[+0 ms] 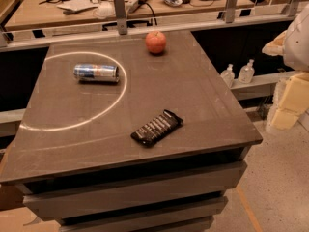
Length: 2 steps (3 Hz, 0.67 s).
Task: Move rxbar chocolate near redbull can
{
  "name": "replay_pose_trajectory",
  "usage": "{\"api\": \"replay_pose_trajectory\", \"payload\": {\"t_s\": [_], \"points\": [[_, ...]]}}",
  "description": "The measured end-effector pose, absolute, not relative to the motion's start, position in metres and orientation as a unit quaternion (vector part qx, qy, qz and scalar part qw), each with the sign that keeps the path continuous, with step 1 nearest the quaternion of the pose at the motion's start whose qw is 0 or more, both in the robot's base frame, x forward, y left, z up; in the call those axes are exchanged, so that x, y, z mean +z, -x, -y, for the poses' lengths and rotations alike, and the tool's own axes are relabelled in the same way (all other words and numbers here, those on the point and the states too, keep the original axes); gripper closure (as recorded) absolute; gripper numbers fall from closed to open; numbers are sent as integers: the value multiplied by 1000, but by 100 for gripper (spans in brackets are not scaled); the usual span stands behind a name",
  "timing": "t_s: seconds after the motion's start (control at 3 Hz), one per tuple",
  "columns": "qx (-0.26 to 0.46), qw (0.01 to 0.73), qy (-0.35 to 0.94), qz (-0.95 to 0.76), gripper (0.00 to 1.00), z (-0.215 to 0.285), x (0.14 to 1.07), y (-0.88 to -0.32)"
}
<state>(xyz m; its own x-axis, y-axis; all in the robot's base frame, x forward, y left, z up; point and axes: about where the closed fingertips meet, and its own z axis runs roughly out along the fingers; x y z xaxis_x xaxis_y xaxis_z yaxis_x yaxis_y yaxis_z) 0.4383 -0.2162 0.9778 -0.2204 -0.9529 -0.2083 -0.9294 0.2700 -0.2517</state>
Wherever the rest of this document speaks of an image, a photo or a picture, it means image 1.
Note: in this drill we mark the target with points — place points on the black rxbar chocolate bar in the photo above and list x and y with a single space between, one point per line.
158 128

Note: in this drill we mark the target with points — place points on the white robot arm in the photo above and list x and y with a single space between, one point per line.
293 44

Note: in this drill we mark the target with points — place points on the blue silver redbull can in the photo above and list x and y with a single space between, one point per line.
95 72

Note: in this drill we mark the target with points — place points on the red apple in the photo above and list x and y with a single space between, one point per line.
155 42

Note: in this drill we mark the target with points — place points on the left clear sanitizer bottle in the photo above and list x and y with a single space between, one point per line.
228 75

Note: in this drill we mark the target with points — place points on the clear sanitizer bottle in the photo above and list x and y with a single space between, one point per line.
228 75
246 72

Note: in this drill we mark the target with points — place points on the grey drawer cabinet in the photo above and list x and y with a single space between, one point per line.
171 195

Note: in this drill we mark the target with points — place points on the right clear sanitizer bottle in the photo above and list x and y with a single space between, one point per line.
246 72

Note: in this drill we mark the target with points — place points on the white power strip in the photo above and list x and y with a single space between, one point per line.
133 5

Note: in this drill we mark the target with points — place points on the white papers on desk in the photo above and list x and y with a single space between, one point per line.
77 5

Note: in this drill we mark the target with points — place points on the yellow foam block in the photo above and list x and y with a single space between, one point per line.
291 100

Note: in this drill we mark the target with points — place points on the wooden background desk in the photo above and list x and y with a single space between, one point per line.
33 15

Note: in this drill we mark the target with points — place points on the metal frame rail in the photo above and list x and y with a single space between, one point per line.
45 36

